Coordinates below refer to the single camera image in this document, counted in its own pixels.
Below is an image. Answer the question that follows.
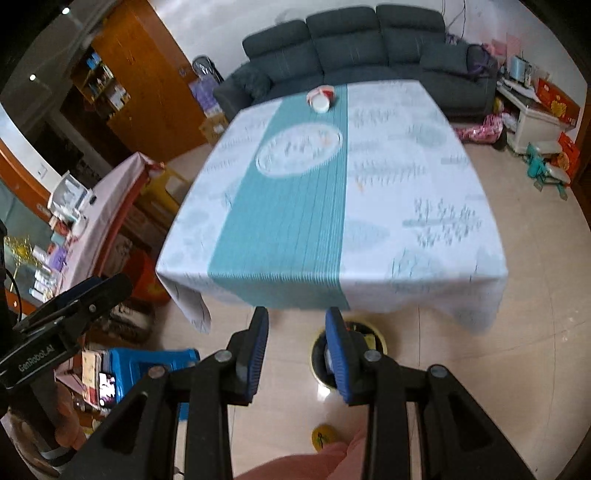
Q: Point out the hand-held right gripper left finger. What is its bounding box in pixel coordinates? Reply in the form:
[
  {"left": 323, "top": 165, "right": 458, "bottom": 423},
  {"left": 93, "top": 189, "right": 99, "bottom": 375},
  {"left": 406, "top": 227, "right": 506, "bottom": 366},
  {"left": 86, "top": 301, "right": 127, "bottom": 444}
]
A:
[{"left": 58, "top": 306, "right": 270, "bottom": 480}]

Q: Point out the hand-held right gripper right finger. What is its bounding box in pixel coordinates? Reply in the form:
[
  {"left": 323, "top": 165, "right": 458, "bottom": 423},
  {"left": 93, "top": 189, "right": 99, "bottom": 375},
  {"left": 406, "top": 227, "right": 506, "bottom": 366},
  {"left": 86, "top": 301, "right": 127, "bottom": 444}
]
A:
[{"left": 324, "top": 307, "right": 536, "bottom": 480}]

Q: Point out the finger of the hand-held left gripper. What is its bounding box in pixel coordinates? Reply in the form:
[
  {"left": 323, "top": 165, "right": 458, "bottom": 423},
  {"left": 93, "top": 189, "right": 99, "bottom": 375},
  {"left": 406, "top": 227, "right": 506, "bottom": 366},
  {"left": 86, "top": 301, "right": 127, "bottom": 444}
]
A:
[
  {"left": 44, "top": 277, "right": 107, "bottom": 315},
  {"left": 13, "top": 273, "right": 134, "bottom": 344}
]

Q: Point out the black bin with cream rim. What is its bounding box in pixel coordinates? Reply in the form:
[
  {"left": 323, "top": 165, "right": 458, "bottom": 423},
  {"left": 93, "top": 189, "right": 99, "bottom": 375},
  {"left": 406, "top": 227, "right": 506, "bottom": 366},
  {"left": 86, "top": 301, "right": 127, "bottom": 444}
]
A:
[{"left": 308, "top": 320, "right": 389, "bottom": 388}]

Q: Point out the person's left hand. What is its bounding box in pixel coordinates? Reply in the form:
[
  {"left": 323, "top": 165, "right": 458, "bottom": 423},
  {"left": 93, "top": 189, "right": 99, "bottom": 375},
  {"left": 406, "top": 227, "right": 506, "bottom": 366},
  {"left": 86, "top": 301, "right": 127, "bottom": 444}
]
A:
[{"left": 4, "top": 399, "right": 89, "bottom": 467}]

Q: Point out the red bucket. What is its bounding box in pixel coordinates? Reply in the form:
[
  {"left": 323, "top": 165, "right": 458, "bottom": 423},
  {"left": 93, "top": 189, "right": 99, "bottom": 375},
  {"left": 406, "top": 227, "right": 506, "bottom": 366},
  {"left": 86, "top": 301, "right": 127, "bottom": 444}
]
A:
[{"left": 124, "top": 249, "right": 171, "bottom": 304}]

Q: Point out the white and pink box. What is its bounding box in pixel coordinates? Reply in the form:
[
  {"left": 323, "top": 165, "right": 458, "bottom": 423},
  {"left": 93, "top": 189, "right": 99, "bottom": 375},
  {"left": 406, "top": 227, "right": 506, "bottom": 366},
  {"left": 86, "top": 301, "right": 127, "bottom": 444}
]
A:
[{"left": 81, "top": 350, "right": 112, "bottom": 398}]

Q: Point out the blue plastic crate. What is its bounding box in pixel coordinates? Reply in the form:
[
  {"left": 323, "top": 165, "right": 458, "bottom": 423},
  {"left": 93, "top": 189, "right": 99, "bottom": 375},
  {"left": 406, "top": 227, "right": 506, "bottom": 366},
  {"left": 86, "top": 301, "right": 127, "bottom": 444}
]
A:
[{"left": 107, "top": 347, "right": 201, "bottom": 421}]

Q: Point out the yellow right slipper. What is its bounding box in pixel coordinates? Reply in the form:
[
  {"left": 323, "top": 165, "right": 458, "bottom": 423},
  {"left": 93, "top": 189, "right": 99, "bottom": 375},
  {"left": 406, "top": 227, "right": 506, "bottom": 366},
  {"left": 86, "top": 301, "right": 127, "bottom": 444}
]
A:
[{"left": 311, "top": 425, "right": 343, "bottom": 450}]

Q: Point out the side table with pink cloth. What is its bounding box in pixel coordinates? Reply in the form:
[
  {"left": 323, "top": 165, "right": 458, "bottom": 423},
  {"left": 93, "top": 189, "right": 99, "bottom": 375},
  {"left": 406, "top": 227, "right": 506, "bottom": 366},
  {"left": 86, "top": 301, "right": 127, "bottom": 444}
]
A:
[{"left": 46, "top": 152, "right": 155, "bottom": 296}]

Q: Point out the white appliance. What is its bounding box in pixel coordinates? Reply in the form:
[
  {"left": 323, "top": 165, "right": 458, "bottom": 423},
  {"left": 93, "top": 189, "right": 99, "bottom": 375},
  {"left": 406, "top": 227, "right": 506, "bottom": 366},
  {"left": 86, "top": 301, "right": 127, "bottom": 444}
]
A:
[{"left": 47, "top": 171, "right": 93, "bottom": 217}]

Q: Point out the person's right leg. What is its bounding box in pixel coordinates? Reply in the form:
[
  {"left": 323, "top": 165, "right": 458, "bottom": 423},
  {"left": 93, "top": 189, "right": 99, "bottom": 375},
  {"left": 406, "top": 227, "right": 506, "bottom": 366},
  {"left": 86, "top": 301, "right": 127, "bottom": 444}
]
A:
[{"left": 238, "top": 425, "right": 368, "bottom": 480}]

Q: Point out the wooden glass door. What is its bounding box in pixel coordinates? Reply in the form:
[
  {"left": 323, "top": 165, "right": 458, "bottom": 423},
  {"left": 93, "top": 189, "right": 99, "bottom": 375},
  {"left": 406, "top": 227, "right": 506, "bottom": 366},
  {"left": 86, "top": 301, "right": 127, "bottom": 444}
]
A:
[{"left": 0, "top": 104, "right": 58, "bottom": 301}]

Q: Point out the yellow plastic stool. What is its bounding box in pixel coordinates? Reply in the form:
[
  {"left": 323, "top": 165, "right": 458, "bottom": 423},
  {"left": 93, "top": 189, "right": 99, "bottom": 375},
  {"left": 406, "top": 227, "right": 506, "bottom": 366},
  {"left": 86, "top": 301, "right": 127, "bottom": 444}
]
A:
[{"left": 139, "top": 161, "right": 190, "bottom": 217}]

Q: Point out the tree print tablecloth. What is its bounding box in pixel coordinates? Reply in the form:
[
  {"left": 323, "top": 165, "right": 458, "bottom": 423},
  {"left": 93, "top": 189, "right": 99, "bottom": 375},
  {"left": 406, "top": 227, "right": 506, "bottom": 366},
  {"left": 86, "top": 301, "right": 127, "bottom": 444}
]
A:
[{"left": 156, "top": 79, "right": 509, "bottom": 335}]

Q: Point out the cardboard box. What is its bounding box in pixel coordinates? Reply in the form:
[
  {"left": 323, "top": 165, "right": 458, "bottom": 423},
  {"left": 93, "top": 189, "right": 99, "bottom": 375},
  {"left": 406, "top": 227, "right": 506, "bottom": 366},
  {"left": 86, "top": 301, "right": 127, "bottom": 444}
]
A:
[{"left": 199, "top": 113, "right": 229, "bottom": 146}]

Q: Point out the wooden cabinet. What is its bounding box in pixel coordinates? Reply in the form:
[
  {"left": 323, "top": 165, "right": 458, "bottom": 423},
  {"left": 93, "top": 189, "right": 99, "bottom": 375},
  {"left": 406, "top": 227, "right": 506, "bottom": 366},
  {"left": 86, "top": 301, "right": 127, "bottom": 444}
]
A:
[{"left": 69, "top": 0, "right": 218, "bottom": 162}]

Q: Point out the purple shopping bag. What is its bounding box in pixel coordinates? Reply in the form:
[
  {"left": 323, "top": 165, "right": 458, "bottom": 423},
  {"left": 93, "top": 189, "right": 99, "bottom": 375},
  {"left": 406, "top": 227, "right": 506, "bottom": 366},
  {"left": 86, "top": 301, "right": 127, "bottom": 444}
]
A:
[{"left": 188, "top": 76, "right": 222, "bottom": 118}]

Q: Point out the standing fan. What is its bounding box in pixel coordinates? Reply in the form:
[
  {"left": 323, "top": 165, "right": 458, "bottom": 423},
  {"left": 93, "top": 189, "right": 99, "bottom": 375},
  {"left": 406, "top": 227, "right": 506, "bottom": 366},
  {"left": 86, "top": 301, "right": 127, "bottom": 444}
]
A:
[{"left": 191, "top": 55, "right": 218, "bottom": 81}]

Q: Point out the red and white paper cup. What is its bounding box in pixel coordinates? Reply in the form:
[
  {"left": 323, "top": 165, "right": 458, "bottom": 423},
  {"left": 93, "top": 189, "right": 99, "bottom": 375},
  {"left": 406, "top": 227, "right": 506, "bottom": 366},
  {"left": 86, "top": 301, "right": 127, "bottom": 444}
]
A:
[{"left": 306, "top": 84, "right": 337, "bottom": 114}]

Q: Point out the pink floral cloth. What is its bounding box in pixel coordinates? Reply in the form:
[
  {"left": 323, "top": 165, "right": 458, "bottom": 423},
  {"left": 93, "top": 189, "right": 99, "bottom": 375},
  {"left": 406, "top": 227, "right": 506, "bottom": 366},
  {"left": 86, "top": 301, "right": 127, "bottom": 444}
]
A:
[{"left": 455, "top": 114, "right": 506, "bottom": 151}]

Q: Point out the teal toy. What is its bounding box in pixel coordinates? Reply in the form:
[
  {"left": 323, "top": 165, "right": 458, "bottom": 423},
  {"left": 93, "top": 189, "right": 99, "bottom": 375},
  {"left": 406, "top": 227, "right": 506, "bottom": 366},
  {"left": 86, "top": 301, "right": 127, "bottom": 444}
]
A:
[{"left": 524, "top": 142, "right": 571, "bottom": 200}]

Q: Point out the white low cabinet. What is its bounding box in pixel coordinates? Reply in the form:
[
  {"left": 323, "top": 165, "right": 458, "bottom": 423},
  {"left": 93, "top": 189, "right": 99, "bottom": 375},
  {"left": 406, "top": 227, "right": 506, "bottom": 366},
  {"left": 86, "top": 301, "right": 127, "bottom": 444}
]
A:
[{"left": 496, "top": 78, "right": 561, "bottom": 153}]

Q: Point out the dark blue sofa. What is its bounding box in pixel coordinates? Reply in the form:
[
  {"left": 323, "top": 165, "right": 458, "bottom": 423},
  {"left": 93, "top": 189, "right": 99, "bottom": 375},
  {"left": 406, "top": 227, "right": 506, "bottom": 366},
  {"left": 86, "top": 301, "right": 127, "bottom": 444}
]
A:
[{"left": 213, "top": 4, "right": 499, "bottom": 123}]

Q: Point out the small red gift box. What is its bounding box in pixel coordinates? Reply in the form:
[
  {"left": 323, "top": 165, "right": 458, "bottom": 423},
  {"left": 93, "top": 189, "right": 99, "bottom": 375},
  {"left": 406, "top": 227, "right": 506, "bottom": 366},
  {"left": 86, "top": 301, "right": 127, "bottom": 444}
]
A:
[{"left": 556, "top": 131, "right": 583, "bottom": 181}]

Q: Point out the purple bag on sofa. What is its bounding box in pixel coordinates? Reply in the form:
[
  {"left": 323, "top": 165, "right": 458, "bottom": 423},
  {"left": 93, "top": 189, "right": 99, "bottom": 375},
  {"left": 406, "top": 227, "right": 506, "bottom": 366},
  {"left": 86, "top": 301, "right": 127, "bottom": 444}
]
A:
[{"left": 466, "top": 44, "right": 497, "bottom": 79}]

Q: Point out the large red gift box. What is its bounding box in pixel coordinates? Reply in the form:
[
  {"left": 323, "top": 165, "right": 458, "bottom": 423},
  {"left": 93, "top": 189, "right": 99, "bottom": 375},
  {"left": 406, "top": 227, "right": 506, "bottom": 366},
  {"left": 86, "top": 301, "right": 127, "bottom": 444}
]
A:
[{"left": 536, "top": 78, "right": 581, "bottom": 129}]

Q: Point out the blue roll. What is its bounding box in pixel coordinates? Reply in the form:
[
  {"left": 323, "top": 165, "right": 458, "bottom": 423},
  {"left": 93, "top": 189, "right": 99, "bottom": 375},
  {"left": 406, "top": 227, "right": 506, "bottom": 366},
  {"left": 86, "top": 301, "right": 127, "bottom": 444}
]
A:
[{"left": 508, "top": 56, "right": 532, "bottom": 86}]

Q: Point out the pink paper bag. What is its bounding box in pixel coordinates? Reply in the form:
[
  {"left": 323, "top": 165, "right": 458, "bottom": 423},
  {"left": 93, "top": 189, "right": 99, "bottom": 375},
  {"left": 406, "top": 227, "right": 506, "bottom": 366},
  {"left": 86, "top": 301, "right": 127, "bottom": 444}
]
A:
[{"left": 492, "top": 32, "right": 522, "bottom": 58}]

